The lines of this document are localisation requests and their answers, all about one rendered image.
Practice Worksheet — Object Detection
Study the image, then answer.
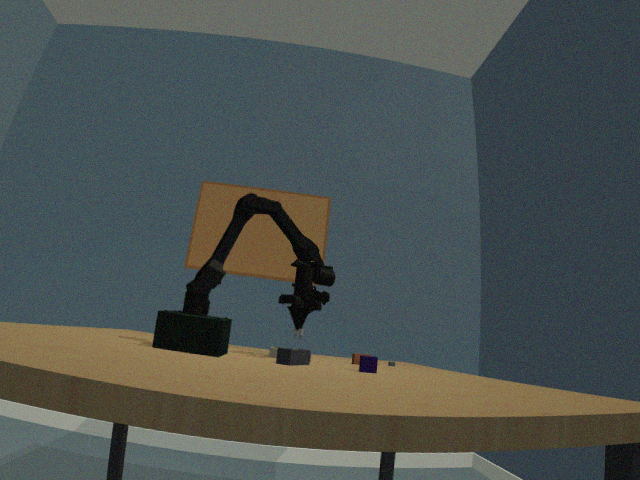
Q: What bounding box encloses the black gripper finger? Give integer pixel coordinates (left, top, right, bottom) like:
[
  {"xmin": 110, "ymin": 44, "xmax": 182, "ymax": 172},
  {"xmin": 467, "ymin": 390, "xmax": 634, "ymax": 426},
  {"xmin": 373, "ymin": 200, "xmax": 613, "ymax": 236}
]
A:
[
  {"xmin": 299, "ymin": 309, "xmax": 314, "ymax": 329},
  {"xmin": 287, "ymin": 306, "xmax": 307, "ymax": 330}
]

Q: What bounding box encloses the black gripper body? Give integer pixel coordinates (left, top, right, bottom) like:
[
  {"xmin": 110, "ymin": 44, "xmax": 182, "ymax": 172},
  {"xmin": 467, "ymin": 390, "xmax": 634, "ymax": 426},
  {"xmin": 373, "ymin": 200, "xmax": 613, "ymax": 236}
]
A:
[{"xmin": 278, "ymin": 280, "xmax": 322, "ymax": 310}]

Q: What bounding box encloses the orange rectangular bar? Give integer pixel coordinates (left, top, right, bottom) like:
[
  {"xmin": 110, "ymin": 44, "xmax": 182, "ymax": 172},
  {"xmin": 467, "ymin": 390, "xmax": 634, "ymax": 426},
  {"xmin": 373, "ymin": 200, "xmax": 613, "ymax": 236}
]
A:
[{"xmin": 352, "ymin": 353, "xmax": 371, "ymax": 365}]

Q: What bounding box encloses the small purple cube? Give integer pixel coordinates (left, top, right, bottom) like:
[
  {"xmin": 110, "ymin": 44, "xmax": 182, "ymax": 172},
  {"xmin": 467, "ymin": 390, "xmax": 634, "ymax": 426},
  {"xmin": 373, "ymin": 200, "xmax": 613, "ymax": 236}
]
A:
[{"xmin": 359, "ymin": 356, "xmax": 378, "ymax": 374}]

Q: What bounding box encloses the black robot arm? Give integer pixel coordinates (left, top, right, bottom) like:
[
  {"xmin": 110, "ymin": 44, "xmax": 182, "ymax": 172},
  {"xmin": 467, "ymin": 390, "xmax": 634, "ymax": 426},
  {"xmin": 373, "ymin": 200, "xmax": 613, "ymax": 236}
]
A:
[{"xmin": 181, "ymin": 194, "xmax": 335, "ymax": 316}]

